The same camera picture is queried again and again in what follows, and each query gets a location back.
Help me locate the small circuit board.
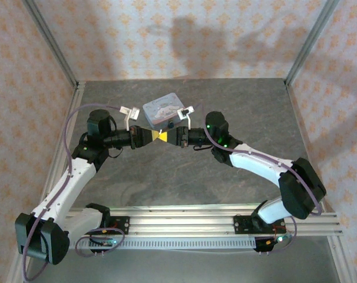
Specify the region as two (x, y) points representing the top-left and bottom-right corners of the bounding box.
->
(265, 233), (293, 246)
(91, 235), (118, 248)

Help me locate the aluminium table edge rail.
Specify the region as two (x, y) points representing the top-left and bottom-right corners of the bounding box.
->
(6, 81), (87, 283)

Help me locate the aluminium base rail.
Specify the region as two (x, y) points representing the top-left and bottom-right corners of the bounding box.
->
(65, 205), (344, 237)

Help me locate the white slotted cable duct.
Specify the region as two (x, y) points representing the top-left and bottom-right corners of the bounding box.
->
(75, 236), (257, 252)

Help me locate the aluminium frame post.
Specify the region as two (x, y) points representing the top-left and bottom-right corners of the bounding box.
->
(284, 0), (341, 87)
(22, 0), (80, 87)

